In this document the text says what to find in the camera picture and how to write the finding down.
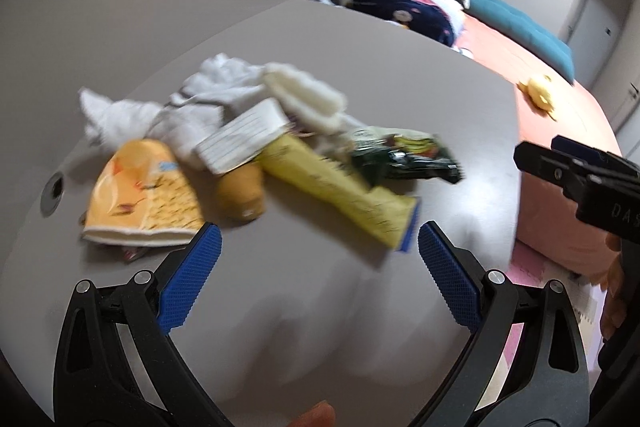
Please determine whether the yellow plush toy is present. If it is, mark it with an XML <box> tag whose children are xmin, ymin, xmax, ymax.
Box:
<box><xmin>517</xmin><ymin>74</ymin><xmax>559</xmax><ymax>122</ymax></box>

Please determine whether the person's left hand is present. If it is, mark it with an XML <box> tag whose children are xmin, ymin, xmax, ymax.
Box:
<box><xmin>287</xmin><ymin>402</ymin><xmax>337</xmax><ymax>427</ymax></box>

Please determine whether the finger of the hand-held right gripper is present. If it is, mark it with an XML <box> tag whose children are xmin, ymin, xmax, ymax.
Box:
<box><xmin>551</xmin><ymin>135</ymin><xmax>640</xmax><ymax>172</ymax></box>
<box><xmin>514</xmin><ymin>141</ymin><xmax>588</xmax><ymax>210</ymax></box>

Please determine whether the white twisted cloth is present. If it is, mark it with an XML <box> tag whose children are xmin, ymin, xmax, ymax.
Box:
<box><xmin>79</xmin><ymin>88</ymin><xmax>166</xmax><ymax>155</ymax></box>

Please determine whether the orange bed sheet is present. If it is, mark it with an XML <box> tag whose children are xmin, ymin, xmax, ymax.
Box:
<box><xmin>454</xmin><ymin>14</ymin><xmax>625</xmax><ymax>280</ymax></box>

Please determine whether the table cable grommet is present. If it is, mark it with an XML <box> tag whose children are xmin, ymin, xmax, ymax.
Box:
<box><xmin>45</xmin><ymin>174</ymin><xmax>65</xmax><ymax>202</ymax></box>

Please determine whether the white fluffy cloth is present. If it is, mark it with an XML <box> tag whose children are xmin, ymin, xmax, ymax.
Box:
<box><xmin>262</xmin><ymin>63</ymin><xmax>368</xmax><ymax>142</ymax></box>

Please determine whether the grey door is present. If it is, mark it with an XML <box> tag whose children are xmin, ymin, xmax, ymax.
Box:
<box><xmin>567</xmin><ymin>0</ymin><xmax>630</xmax><ymax>92</ymax></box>

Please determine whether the teal cushion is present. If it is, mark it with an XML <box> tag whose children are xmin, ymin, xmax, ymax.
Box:
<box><xmin>467</xmin><ymin>0</ymin><xmax>575</xmax><ymax>86</ymax></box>

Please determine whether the orange snack bag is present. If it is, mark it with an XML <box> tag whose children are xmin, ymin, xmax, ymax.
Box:
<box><xmin>81</xmin><ymin>139</ymin><xmax>206</xmax><ymax>249</ymax></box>

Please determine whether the white lined paper sheet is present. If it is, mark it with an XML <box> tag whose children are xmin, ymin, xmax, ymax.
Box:
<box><xmin>194</xmin><ymin>99</ymin><xmax>290</xmax><ymax>176</ymax></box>

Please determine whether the person's right hand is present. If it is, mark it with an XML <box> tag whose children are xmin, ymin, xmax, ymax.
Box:
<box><xmin>599</xmin><ymin>231</ymin><xmax>629</xmax><ymax>344</ymax></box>

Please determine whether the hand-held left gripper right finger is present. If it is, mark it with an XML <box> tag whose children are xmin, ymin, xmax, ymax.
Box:
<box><xmin>417</xmin><ymin>221</ymin><xmax>593</xmax><ymax>427</ymax></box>

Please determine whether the white glove with red trim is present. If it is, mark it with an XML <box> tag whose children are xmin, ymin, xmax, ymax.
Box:
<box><xmin>150</xmin><ymin>54</ymin><xmax>268</xmax><ymax>170</ymax></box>

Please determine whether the yellow snack bag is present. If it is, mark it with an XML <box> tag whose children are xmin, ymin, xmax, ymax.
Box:
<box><xmin>259</xmin><ymin>134</ymin><xmax>419</xmax><ymax>253</ymax></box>

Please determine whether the green snack bag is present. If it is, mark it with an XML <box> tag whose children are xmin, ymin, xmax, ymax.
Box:
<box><xmin>350</xmin><ymin>127</ymin><xmax>462</xmax><ymax>186</ymax></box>

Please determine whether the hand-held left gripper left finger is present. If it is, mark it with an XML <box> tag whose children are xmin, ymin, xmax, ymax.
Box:
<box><xmin>52</xmin><ymin>222</ymin><xmax>231</xmax><ymax>427</ymax></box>

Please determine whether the navy printed blanket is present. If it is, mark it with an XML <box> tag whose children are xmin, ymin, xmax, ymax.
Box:
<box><xmin>349</xmin><ymin>0</ymin><xmax>458</xmax><ymax>48</ymax></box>

